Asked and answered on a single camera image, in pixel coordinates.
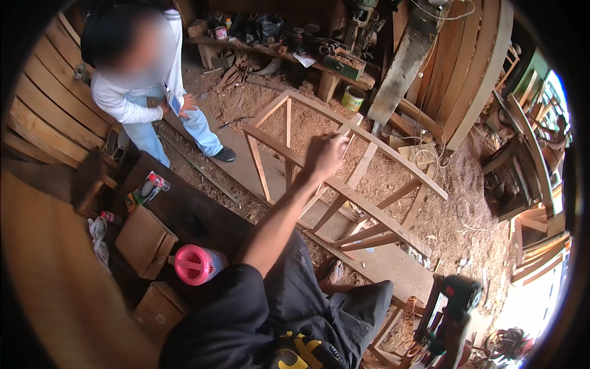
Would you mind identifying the person's legs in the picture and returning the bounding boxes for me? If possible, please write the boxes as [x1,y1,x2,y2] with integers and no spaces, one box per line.
[316,258,395,353]

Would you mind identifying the green packet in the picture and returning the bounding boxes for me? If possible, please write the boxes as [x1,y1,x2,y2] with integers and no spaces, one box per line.
[125,171,163,207]

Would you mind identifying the cluttered wooden workbench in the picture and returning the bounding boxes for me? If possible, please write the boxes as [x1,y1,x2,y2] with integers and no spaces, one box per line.
[184,9,378,103]

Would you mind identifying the person's right hand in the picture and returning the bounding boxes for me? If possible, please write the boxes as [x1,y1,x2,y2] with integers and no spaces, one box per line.
[433,316,473,357]

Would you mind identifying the red machine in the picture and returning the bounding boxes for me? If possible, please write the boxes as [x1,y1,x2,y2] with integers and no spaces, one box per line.
[484,327,535,365]

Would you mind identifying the wooden furniture frame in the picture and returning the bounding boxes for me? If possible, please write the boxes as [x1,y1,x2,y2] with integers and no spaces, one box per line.
[243,89,449,259]

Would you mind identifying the green yellow paint can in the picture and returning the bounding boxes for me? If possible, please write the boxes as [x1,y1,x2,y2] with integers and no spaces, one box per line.
[341,85,367,113]

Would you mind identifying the person's body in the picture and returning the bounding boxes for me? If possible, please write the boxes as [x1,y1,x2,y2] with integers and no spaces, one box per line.
[159,217,351,369]

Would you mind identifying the white cable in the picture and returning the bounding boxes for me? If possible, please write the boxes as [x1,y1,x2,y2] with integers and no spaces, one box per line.
[408,99,496,232]

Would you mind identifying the pair of grey sandals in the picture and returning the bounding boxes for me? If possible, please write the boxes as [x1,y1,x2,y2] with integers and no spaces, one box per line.
[104,127,131,163]

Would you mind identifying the unfinished wooden frame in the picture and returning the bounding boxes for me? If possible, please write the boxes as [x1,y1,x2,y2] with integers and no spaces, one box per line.
[360,297,427,369]

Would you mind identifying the small cardboard box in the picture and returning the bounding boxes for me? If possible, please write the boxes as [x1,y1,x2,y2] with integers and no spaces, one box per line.
[134,281,191,344]

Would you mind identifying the black green nail gun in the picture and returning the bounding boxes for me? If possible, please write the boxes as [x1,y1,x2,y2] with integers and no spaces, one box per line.
[414,274,484,357]

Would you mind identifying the stack of curved wooden boards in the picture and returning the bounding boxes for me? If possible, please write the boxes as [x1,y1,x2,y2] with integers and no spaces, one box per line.
[2,11,118,169]

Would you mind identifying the white cloth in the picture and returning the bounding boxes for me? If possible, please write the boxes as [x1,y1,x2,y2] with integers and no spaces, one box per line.
[88,217,112,273]

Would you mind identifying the wooden stool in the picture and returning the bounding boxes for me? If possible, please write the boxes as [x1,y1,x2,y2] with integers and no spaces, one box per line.
[71,147,121,218]

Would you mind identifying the large cardboard box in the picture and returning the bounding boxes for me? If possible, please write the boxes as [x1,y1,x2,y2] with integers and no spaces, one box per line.
[115,204,179,280]

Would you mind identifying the dark wooden table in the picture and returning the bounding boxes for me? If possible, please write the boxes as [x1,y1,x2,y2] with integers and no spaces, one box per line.
[108,152,259,300]

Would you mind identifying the pink lid water jug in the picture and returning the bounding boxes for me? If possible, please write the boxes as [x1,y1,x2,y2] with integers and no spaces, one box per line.
[168,244,229,287]

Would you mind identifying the pile of wooden furniture parts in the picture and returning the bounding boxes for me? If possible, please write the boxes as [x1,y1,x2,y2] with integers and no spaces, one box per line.
[481,44,573,287]

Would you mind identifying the stack of leaning wooden boards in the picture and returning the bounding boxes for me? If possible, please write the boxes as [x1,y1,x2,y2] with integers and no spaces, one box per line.
[406,0,515,153]

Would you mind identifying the red cap plastic water bottle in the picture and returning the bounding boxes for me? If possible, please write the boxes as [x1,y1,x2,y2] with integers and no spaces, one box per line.
[141,173,171,198]

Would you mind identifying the grey wooden plank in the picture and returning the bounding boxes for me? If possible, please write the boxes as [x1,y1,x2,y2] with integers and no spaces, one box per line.
[367,0,445,127]

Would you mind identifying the person's left hand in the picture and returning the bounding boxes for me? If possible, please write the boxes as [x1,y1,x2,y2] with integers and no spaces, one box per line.
[304,133,352,181]

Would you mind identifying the orange coiled air hose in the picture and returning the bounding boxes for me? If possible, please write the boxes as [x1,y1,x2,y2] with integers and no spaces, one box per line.
[399,296,419,358]

